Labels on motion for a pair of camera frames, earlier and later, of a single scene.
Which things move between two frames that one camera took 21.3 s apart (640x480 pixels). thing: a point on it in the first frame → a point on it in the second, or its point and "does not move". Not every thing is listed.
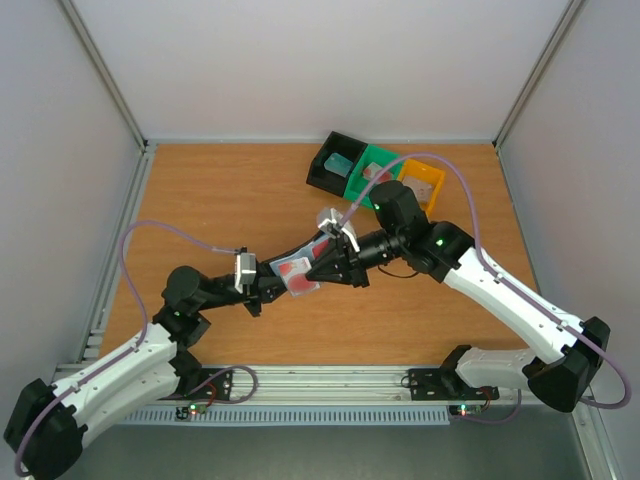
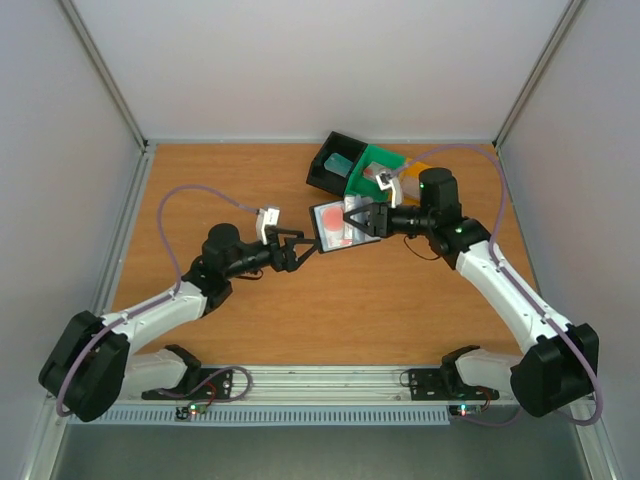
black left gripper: (263, 288) → (290, 262)
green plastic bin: (356, 181) does not move
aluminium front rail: (307, 387) does not move
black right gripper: (351, 264) → (377, 221)
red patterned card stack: (372, 169) does not move
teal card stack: (338, 164) does not move
